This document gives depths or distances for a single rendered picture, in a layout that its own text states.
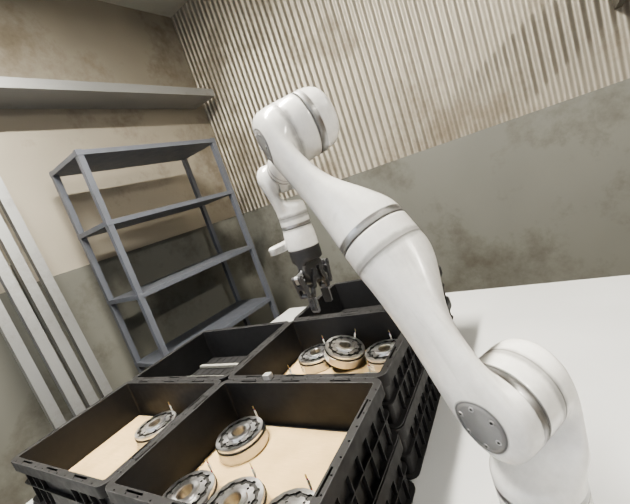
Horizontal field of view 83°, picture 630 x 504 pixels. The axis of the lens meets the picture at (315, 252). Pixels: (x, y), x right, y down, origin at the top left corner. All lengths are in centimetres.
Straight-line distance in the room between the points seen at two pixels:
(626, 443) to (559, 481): 40
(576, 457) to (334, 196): 37
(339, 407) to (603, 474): 43
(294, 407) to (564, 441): 48
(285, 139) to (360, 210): 14
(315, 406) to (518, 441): 44
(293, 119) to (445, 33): 219
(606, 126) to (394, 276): 219
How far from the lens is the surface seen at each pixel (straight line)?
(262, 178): 81
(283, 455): 77
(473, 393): 40
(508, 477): 49
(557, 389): 43
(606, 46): 253
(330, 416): 76
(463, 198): 259
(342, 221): 42
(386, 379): 68
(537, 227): 259
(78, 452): 118
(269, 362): 100
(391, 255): 40
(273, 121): 49
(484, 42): 258
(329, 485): 52
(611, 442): 87
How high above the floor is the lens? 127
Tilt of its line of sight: 9 degrees down
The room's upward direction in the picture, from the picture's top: 19 degrees counter-clockwise
